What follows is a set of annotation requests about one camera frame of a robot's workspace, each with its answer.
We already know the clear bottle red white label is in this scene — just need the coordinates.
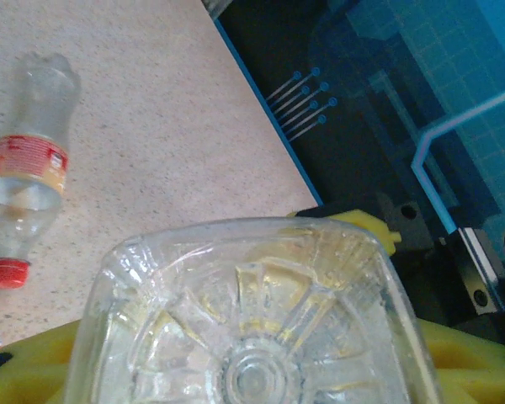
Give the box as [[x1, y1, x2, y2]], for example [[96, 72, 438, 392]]
[[62, 216, 441, 404]]

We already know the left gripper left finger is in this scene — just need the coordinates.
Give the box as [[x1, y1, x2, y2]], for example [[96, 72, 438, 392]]
[[0, 322, 83, 404]]

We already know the clear bottle red tan label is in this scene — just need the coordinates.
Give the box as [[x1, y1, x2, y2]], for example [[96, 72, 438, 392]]
[[0, 50, 82, 290]]

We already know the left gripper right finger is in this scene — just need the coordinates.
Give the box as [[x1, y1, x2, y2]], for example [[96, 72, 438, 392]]
[[416, 317, 505, 404]]

